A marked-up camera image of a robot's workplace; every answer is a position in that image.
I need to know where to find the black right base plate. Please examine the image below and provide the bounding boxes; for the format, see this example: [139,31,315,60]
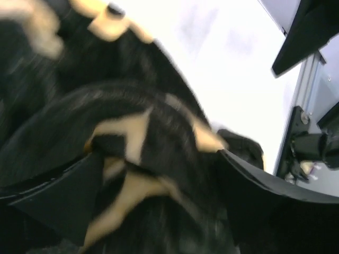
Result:
[285,106,310,161]

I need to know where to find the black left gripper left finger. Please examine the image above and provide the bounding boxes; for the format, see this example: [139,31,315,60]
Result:
[1,153,103,246]

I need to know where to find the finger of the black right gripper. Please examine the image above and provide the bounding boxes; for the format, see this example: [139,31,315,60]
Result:
[272,0,338,76]

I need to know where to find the black floral pillowcase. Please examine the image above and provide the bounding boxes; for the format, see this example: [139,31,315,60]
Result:
[1,1,264,253]

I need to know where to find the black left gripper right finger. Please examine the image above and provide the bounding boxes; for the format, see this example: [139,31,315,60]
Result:
[216,150,338,253]

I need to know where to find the aluminium front rail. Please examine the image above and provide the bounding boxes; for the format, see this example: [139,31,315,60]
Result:
[274,52,338,184]

